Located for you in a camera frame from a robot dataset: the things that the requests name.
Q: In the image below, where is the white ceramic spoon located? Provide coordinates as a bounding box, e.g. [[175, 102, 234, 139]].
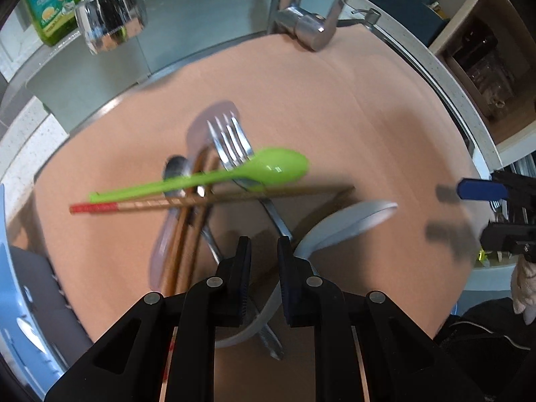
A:
[[213, 200, 398, 348]]

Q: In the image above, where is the glass jar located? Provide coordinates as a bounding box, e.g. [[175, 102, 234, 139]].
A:
[[446, 19, 520, 118]]

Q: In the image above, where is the dark cloth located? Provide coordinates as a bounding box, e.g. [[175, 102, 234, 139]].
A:
[[435, 297, 536, 402]]

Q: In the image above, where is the person's right hand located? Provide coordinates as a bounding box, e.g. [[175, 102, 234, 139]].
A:
[[512, 255, 536, 325]]

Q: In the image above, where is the soap dispenser pump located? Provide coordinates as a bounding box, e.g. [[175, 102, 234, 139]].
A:
[[351, 7, 383, 30]]

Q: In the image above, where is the metal fork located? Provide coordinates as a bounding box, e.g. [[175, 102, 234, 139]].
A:
[[207, 112, 296, 248]]

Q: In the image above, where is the chrome sink faucet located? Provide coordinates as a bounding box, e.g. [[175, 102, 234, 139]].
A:
[[268, 0, 361, 52]]

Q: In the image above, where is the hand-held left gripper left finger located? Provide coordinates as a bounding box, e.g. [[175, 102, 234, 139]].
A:
[[44, 237, 252, 402]]

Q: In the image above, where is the red-tipped wooden chopstick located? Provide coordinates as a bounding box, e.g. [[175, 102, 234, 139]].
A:
[[69, 184, 356, 215]]

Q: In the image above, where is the wooden shelf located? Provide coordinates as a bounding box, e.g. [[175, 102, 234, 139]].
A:
[[429, 0, 536, 164]]

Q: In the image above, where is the stainless steel sink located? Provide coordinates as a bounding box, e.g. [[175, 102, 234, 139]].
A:
[[0, 0, 499, 168]]

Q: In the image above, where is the dark blue box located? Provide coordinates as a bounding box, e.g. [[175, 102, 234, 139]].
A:
[[349, 0, 449, 47]]

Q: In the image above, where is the green plastic spoon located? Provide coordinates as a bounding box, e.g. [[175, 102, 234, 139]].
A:
[[88, 147, 310, 204]]

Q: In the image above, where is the green dish soap bottle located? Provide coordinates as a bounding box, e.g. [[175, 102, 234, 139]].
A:
[[23, 0, 84, 47]]

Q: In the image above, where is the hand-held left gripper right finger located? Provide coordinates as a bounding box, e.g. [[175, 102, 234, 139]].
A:
[[277, 237, 492, 402]]

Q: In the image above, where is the blue plastic basket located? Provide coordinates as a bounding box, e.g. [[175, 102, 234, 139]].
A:
[[0, 182, 97, 400]]

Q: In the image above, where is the brown board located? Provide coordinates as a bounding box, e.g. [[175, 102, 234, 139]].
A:
[[31, 21, 486, 402]]

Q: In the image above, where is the brown wooden chopstick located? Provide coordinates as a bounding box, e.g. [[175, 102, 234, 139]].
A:
[[161, 146, 210, 296], [176, 155, 219, 294]]

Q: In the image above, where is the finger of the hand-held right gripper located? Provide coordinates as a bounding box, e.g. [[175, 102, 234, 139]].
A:
[[456, 170, 536, 202], [479, 220, 536, 262]]

